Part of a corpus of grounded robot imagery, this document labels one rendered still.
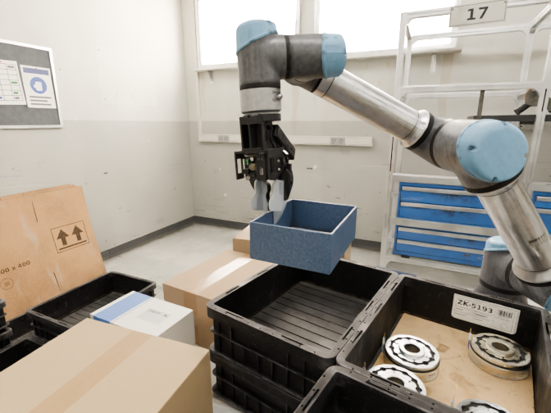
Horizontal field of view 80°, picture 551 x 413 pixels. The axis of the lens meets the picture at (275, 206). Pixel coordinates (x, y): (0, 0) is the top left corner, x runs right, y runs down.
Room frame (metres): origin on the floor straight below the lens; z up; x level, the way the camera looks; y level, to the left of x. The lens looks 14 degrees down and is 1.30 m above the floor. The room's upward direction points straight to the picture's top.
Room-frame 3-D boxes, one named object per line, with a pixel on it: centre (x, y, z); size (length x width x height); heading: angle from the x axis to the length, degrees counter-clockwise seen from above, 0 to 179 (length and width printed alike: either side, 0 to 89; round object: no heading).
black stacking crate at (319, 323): (0.70, -0.08, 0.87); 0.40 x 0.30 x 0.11; 145
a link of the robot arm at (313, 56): (0.67, -0.07, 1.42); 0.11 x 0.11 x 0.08; 7
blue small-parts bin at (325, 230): (0.62, -0.06, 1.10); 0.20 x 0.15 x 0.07; 155
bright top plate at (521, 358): (0.58, -0.45, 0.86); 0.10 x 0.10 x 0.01
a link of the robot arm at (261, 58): (0.64, 0.03, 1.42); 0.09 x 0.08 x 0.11; 97
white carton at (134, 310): (0.68, 0.31, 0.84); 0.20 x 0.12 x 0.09; 63
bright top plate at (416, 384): (0.48, -0.21, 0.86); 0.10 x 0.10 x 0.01
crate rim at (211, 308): (0.70, -0.08, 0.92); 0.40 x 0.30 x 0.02; 145
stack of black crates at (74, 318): (1.26, 0.76, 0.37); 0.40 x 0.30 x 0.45; 155
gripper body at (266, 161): (0.63, 0.02, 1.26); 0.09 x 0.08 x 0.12; 154
